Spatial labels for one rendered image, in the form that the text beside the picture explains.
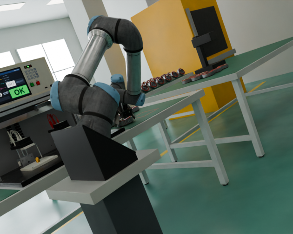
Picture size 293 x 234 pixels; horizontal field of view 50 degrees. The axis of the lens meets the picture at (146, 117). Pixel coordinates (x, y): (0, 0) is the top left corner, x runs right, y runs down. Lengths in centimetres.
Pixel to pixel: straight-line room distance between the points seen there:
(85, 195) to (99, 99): 36
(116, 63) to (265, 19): 288
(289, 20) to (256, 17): 61
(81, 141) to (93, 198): 18
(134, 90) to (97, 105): 51
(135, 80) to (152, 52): 395
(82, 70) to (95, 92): 15
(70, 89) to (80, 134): 26
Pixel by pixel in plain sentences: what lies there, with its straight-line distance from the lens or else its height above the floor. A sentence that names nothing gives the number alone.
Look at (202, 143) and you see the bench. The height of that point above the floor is 18.
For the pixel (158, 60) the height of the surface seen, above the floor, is 108.
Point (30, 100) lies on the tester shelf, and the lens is 188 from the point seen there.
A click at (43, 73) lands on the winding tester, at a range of 199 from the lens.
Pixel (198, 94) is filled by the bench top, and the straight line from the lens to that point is 227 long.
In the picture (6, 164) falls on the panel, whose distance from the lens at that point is 196.
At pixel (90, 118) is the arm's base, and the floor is 94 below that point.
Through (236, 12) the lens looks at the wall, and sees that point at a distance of 668.
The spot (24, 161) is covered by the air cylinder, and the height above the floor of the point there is 80.
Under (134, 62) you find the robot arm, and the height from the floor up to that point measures 108.
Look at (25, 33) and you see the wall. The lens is 936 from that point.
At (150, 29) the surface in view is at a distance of 548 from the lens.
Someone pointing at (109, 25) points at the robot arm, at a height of 127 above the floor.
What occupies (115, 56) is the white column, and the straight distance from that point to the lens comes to 584.
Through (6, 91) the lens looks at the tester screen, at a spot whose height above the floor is 119.
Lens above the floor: 103
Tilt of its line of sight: 8 degrees down
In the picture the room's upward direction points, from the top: 21 degrees counter-clockwise
